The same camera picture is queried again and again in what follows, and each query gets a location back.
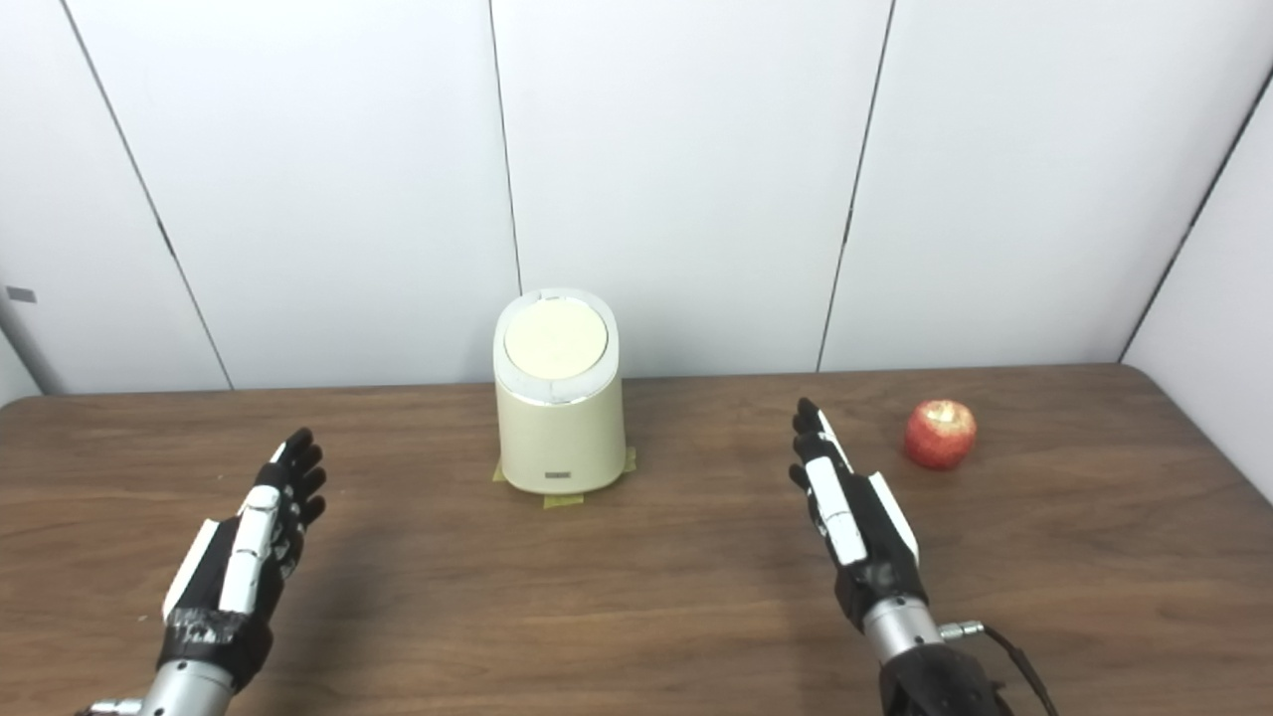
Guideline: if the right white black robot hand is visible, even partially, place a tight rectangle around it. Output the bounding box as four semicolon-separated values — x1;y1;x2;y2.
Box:
789;398;931;633

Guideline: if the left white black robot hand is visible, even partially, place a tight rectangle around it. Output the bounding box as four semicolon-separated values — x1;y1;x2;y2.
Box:
156;429;328;693

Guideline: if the red apple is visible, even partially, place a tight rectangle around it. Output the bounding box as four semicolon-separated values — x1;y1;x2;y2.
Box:
903;399;979;470

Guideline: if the cream-colored bin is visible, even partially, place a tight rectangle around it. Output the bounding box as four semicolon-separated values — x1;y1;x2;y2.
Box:
492;287;628;495

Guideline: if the cream round bin lid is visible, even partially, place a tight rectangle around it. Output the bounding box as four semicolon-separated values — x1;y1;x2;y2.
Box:
503;301;609;381

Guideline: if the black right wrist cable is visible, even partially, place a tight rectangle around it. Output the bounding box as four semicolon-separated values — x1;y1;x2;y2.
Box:
940;620;1061;716

